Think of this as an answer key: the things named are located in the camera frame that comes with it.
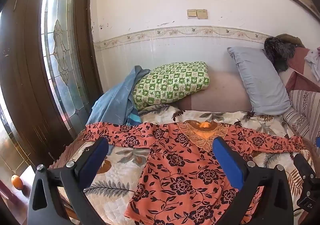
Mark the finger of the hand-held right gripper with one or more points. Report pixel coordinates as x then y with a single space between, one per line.
303 165
318 142

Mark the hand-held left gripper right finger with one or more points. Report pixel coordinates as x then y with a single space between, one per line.
228 163

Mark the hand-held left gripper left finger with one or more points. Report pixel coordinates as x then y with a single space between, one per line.
98 158

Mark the orange floral shirt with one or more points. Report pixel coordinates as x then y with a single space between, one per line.
180 165

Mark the striped cushion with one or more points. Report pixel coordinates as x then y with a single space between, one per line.
303 110

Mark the leaf print bed blanket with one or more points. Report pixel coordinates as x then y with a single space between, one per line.
117 197

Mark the teal striped cloth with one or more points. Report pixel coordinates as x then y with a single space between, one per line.
133 119

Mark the blue cloth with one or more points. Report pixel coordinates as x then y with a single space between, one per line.
112 105

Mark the maroon pink blanket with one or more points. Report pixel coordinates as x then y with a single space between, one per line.
300 74

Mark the pink brown headboard cushion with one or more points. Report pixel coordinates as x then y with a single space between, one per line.
220 92

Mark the white cloth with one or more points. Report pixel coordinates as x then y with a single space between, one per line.
313 61

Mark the light blue pillow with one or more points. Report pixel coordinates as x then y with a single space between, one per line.
260 82

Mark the orange fruit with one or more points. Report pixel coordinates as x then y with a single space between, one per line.
17 181

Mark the green checkered pillow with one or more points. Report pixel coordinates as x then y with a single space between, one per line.
170 84

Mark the dark furry cloth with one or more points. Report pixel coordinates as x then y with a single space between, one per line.
277 52

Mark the olive brown cloth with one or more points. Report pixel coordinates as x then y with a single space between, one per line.
291 39

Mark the wooden stained glass door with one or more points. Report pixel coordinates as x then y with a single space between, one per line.
30 64

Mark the beige wall switch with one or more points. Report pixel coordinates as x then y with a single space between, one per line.
192 13
202 14

